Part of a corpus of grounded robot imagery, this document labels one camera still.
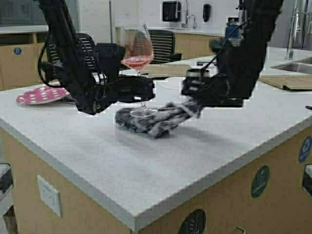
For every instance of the stainless steel tumbler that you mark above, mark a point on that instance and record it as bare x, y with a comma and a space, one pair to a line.
197, 73

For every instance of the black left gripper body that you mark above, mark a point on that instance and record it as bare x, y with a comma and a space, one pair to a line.
95, 98

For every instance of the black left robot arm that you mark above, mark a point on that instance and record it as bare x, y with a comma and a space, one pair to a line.
91, 77

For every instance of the right black office chair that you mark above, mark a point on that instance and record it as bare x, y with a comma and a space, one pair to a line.
163, 42

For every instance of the black right base bracket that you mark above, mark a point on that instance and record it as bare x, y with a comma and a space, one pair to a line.
307, 179

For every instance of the round green compost sticker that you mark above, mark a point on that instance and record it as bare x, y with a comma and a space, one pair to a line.
260, 181

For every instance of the black paper towel dispenser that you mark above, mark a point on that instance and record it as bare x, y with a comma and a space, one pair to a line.
171, 11

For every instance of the black white patterned cloth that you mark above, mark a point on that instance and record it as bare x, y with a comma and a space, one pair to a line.
162, 121

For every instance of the black office chair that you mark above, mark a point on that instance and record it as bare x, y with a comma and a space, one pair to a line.
163, 42
87, 44

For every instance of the left black office chair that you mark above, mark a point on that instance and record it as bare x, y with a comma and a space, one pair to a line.
87, 44

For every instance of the blue water bottle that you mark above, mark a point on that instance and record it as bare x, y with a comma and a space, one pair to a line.
231, 33

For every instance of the chrome pull-down kitchen faucet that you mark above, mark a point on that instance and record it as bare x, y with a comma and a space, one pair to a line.
187, 16

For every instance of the black left base bracket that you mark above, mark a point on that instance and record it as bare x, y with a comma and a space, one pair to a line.
6, 180

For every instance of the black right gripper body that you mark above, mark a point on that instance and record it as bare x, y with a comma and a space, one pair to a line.
207, 90

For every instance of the round blue recycle sticker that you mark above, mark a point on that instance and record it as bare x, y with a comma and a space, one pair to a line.
305, 149

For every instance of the black base bracket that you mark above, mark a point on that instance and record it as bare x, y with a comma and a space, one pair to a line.
6, 180
307, 179

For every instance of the island chrome faucet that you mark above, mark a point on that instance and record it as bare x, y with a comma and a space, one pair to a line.
300, 33

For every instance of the white electrical outlet plate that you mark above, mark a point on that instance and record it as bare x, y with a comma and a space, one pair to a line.
49, 195

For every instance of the round trash sticker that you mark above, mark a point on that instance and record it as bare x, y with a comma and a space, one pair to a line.
194, 223

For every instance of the wine glass with pink liquid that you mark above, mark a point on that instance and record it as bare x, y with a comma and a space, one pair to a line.
138, 54

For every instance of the metal drawer handle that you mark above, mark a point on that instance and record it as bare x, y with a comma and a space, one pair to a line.
242, 230

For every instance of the pink patterned plate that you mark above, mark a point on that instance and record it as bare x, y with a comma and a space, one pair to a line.
41, 95

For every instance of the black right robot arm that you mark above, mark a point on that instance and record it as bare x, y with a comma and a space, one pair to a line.
238, 65

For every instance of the island steel sink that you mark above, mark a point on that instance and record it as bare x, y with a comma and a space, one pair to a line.
303, 66

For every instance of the wooden cutting board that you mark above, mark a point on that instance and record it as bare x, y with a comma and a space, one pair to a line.
288, 82

